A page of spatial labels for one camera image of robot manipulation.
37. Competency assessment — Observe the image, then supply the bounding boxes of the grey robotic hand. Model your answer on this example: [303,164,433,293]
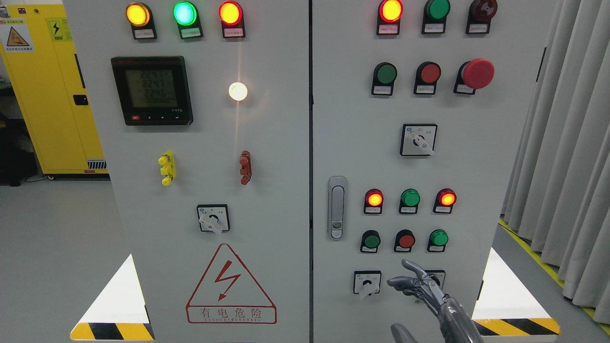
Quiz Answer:
[387,259,484,343]

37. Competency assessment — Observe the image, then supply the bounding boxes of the green push button lower right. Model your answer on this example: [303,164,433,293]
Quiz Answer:
[427,229,449,252]

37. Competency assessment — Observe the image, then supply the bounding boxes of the red push button lower middle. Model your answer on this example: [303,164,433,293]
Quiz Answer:
[394,229,416,252]

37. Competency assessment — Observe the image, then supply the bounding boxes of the green push button lower left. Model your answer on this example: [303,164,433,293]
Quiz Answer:
[360,230,381,253]

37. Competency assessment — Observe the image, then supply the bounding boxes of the red mushroom emergency stop button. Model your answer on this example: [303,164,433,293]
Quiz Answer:
[453,58,495,95]

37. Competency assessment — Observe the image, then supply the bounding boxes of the red push button upper row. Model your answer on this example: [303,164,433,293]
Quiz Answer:
[413,61,441,95]

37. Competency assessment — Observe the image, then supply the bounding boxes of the green push button upper row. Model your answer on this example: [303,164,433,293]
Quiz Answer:
[371,61,398,96]

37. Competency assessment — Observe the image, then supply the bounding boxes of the right white hazard striped panel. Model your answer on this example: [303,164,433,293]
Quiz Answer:
[471,249,561,343]

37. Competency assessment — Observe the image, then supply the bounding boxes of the white hazard striped panel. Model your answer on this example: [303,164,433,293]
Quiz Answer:
[70,256,155,343]
[471,249,561,343]

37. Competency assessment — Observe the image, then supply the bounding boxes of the red lit lamp middle right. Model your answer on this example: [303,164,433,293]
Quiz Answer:
[433,188,456,214]

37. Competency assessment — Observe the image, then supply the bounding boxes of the red lit lamp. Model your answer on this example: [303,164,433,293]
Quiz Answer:
[433,188,456,214]
[376,0,404,36]

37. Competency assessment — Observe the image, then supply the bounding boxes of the green indicator lamp middle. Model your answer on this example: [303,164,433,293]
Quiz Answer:
[398,188,421,214]

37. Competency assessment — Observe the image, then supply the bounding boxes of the green indicator lamp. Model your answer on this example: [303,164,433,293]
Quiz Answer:
[173,1,203,39]
[398,188,421,214]

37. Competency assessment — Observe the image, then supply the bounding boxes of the red indicator lamp middle left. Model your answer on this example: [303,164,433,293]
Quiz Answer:
[363,189,384,215]

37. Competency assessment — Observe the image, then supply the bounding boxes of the red indicator lamp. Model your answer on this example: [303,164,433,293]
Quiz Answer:
[218,0,246,39]
[363,189,384,215]

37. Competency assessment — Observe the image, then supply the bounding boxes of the grey pleated curtain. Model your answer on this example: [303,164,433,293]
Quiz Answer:
[503,0,610,323]

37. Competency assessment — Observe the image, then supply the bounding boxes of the grey right cabinet door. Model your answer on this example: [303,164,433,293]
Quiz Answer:
[312,0,559,343]

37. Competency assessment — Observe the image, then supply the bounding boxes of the grey cabinet door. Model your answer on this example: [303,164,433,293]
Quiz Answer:
[312,0,559,343]
[63,0,310,343]

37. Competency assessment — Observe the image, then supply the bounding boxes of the red high voltage warning sticker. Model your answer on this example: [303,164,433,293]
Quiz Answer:
[186,243,277,324]

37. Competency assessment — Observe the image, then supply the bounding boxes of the dark red buzzer top right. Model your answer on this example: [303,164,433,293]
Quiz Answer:
[466,0,498,34]

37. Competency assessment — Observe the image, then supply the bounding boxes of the green unlit lamp top right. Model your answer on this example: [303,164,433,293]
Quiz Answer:
[421,0,451,34]

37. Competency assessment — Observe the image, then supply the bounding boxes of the red lit lamp top right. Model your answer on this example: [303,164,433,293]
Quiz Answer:
[376,0,404,36]

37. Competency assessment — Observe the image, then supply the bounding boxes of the white lit indicator lamp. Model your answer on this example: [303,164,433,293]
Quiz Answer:
[227,82,248,101]

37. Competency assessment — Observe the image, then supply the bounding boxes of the grey left cabinet door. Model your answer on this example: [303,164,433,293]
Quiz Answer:
[63,0,310,343]

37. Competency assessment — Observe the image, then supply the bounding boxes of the left white hazard striped panel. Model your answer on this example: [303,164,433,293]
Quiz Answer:
[70,256,155,343]

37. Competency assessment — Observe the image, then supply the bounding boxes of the black digital power meter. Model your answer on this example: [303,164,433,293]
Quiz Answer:
[111,56,193,126]

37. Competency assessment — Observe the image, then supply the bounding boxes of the red indicator lamp top left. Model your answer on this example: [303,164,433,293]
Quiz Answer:
[218,0,246,39]

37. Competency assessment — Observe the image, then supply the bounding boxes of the green indicator lamp top left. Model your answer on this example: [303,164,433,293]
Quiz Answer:
[173,1,203,39]

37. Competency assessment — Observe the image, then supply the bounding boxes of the yellow indicator lamp top left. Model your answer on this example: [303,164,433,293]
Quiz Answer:
[126,2,157,40]

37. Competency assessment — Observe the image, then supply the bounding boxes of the yellow safety storage cabinet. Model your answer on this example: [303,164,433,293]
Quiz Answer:
[1,4,108,175]

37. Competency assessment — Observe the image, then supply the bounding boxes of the black key selector switch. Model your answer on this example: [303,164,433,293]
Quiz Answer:
[425,270,446,289]

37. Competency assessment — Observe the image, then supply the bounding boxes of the lower left rotary selector switch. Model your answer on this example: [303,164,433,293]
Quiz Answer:
[353,271,382,299]

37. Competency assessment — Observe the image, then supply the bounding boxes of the silver cabinet door handle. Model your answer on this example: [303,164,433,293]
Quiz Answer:
[327,176,348,240]

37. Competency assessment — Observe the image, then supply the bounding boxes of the right door upper rotary switch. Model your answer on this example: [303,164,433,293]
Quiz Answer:
[399,123,438,156]

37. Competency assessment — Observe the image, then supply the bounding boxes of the left door rotary selector switch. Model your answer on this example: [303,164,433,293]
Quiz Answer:
[196,204,231,233]

